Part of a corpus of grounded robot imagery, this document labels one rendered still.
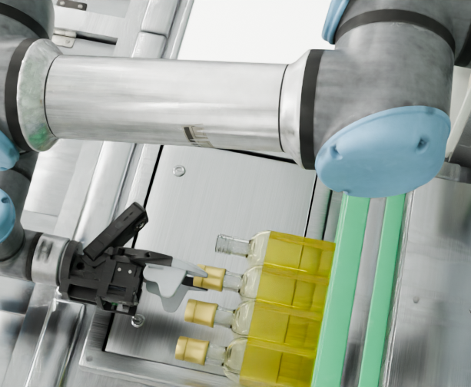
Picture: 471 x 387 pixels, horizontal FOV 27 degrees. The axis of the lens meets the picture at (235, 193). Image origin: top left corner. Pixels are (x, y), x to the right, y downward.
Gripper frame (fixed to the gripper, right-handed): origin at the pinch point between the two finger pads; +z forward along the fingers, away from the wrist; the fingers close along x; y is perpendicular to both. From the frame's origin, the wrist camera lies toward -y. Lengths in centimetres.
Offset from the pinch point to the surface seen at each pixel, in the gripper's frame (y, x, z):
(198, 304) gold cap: 5.0, 1.9, 0.8
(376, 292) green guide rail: 2.2, 13.6, 24.8
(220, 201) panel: -18.9, -13.9, -1.0
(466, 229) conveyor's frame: -8.9, 14.8, 35.5
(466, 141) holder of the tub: -21.4, 16.8, 33.6
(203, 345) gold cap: 10.8, 2.0, 2.8
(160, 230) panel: -11.3, -13.5, -9.8
